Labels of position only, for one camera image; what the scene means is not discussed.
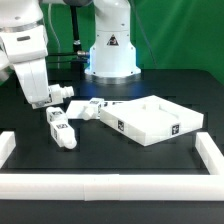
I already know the white marker sheet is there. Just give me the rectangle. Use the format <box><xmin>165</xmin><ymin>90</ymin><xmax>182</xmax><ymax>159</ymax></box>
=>
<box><xmin>65</xmin><ymin>100</ymin><xmax>124</xmax><ymax>120</ymax></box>

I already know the white square table top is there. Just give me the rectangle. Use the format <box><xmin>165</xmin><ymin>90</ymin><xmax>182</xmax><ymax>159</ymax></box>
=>
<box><xmin>100</xmin><ymin>95</ymin><xmax>204</xmax><ymax>146</ymax></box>

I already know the white U-shaped fence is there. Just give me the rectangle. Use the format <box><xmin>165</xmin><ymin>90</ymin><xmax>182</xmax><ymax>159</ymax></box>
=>
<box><xmin>0</xmin><ymin>132</ymin><xmax>224</xmax><ymax>201</ymax></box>

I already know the black cable upper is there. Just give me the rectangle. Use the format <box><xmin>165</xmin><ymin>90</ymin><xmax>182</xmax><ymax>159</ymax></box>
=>
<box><xmin>46</xmin><ymin>50</ymin><xmax>90</xmax><ymax>58</ymax></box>

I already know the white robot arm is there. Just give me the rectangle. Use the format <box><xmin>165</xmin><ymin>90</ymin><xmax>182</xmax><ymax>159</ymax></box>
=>
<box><xmin>0</xmin><ymin>0</ymin><xmax>141</xmax><ymax>108</ymax></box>

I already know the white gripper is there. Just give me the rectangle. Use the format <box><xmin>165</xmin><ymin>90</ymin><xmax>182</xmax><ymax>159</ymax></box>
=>
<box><xmin>0</xmin><ymin>25</ymin><xmax>49</xmax><ymax>107</ymax></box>

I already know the white hanging cable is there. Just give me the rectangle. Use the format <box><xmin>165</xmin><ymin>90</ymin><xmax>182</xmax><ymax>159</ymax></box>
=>
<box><xmin>47</xmin><ymin>3</ymin><xmax>63</xmax><ymax>70</ymax></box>

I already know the black cable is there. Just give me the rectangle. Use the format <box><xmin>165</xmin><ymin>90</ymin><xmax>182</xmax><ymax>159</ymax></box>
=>
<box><xmin>46</xmin><ymin>50</ymin><xmax>90</xmax><ymax>58</ymax></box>
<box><xmin>46</xmin><ymin>57</ymin><xmax>89</xmax><ymax>66</ymax></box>

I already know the black cable lower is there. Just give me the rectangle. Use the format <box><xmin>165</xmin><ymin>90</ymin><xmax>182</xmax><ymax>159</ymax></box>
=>
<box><xmin>46</xmin><ymin>57</ymin><xmax>89</xmax><ymax>66</ymax></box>

